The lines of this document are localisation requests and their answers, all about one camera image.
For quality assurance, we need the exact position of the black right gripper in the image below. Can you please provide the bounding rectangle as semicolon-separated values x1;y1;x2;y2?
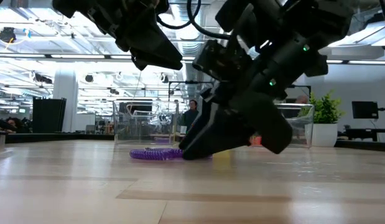
179;37;328;161

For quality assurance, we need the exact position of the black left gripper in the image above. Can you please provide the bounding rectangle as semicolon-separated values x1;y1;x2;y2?
52;0;183;71

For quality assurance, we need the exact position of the orange spring keychain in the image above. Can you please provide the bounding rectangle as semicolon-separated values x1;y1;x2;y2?
249;134;263;147

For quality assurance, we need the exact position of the person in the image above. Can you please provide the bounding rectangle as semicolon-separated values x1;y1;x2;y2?
294;94;310;105
181;99;200;135
0;116;24;134

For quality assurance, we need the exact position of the long ceiling light strip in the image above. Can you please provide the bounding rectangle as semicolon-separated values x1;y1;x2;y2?
0;53;385;65

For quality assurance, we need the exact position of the clear plastic bin with sticker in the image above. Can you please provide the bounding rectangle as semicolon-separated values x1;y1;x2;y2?
113;98;180;146

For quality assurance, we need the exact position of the green plant in white pot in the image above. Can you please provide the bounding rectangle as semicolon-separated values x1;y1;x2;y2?
299;91;346;148

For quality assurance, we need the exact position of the black partition panel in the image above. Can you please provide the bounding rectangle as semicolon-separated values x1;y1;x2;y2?
32;97;67;134

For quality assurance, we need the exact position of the black computer monitor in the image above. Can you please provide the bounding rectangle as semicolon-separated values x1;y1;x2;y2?
351;100;379;120

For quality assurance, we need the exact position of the black ceiling device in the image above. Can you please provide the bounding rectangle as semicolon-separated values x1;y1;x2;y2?
0;26;17;44

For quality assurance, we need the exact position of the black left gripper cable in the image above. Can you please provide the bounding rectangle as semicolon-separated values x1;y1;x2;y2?
155;0;197;31

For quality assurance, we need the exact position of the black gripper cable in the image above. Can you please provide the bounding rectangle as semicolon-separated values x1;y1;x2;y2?
155;0;197;31
186;0;233;40

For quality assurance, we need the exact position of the black gantry frame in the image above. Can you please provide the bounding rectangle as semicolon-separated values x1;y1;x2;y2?
287;83;312;98
167;80;212;105

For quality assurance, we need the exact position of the silver ventilation duct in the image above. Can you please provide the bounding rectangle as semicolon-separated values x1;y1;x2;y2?
179;40;206;103

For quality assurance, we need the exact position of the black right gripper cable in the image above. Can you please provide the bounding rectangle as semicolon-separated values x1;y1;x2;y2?
186;0;233;40

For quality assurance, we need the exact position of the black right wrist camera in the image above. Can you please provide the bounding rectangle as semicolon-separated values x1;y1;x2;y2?
192;39;252;82

